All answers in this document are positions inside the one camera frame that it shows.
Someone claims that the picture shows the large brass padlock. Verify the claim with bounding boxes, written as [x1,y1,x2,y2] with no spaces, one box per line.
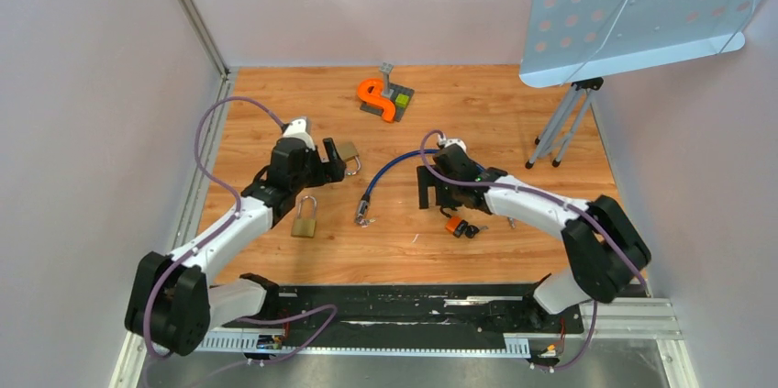
[337,141,361,176]

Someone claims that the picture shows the small brass padlock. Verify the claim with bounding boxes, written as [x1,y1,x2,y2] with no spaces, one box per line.
[291,195,317,238]

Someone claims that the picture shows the orange small padlock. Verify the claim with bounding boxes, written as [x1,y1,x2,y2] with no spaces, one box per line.
[439,206,469,238]

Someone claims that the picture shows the black key bunch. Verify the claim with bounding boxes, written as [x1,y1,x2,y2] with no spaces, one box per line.
[463,225,488,238]

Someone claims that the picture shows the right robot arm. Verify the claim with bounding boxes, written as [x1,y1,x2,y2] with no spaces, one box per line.
[417,144,651,331]

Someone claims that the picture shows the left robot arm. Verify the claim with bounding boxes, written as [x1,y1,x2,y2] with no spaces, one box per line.
[124,138,346,356]

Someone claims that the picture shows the orange S-shaped toy base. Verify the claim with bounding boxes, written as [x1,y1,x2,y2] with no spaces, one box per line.
[356,62,416,123]

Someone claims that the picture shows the perforated metal music stand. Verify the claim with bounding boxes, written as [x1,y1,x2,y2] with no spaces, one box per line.
[519,0,761,166]

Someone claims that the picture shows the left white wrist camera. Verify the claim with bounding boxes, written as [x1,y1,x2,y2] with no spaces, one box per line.
[282,116,316,150]

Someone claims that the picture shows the blue cable lock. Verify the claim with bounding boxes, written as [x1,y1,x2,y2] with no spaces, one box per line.
[354,150,434,227]

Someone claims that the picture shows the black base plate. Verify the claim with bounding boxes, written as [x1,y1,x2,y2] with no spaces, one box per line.
[200,283,646,351]

